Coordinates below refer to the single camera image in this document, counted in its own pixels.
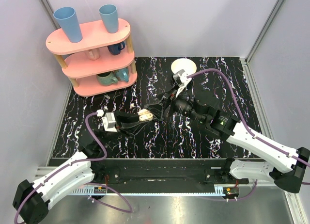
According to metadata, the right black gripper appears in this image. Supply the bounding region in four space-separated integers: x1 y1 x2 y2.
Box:
144 82 206 124

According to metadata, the white earbud charging case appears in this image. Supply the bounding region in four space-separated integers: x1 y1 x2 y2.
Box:
138 109 153 122

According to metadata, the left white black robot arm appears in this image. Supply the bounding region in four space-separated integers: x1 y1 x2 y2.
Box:
13 109 154 224

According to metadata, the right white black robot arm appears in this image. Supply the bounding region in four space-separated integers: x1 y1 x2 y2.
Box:
145 92 310 193

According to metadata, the black marble pattern mat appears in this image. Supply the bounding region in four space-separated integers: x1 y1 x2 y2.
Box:
51 56 261 159

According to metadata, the light blue butterfly mug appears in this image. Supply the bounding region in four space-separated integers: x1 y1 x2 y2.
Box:
114 67 129 82

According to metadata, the green glazed mug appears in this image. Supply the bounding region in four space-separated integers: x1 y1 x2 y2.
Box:
96 71 118 86

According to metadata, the cream white bowl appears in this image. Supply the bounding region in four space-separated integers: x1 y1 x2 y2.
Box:
171 58 197 75

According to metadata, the pink three-tier shelf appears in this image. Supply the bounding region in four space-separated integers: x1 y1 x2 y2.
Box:
46 18 138 97

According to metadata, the dark blue mug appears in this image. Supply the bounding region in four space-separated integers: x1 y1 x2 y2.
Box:
108 41 125 55

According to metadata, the pink mug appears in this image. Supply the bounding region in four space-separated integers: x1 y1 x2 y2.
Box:
87 48 100 61

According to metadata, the right light blue tumbler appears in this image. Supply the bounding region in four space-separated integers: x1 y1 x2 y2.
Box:
99 4 119 33

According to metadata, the light blue tumbler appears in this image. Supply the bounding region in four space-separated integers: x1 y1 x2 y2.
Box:
99 4 119 33
53 7 83 43

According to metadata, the left light blue tumbler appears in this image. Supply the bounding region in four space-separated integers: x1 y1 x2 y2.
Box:
53 7 83 43

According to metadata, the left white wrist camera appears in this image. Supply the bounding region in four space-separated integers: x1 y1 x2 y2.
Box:
101 112 117 132

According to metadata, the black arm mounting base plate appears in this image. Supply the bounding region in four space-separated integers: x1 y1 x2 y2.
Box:
91 159 249 185

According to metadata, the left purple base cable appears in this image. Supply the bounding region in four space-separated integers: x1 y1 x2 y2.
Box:
82 182 134 212

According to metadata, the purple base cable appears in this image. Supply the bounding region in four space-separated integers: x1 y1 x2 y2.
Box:
201 179 258 202
82 182 134 212

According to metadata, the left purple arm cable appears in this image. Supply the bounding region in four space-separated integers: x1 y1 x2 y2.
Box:
12 110 108 224

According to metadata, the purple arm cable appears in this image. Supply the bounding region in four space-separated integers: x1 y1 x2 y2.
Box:
12 110 108 224
186 68 310 168

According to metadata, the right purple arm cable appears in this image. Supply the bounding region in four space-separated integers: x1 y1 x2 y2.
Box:
186 68 310 168

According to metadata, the slotted white cable duct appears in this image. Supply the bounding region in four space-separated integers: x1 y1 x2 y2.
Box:
69 185 225 196

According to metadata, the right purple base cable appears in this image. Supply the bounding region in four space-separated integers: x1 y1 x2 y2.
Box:
201 179 258 202

